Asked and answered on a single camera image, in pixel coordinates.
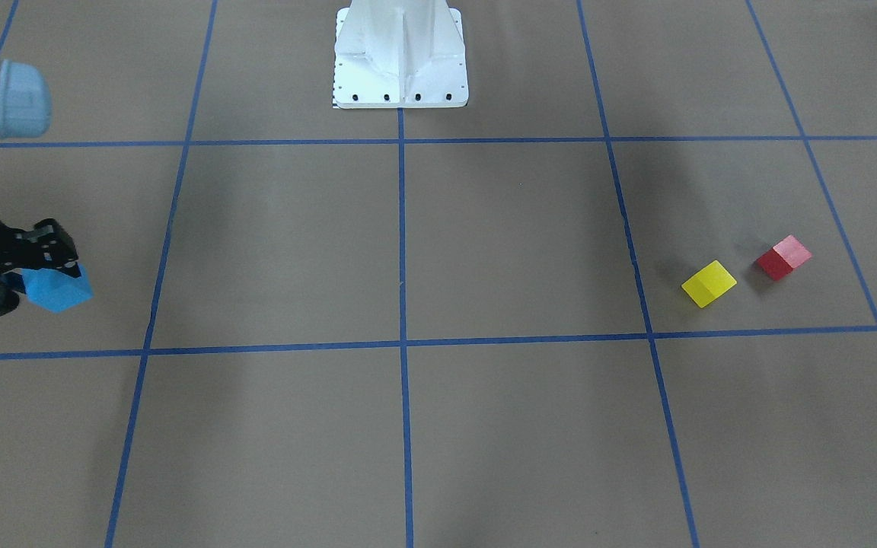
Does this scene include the blue wooden block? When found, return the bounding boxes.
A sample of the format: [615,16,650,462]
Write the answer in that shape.
[1,268,94,314]

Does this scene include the red wooden block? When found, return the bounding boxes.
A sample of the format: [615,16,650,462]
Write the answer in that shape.
[755,234,813,282]

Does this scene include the yellow wooden block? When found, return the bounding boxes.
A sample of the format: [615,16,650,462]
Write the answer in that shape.
[681,260,738,309]

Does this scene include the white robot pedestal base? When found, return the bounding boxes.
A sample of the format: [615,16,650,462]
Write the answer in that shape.
[332,1,470,109]

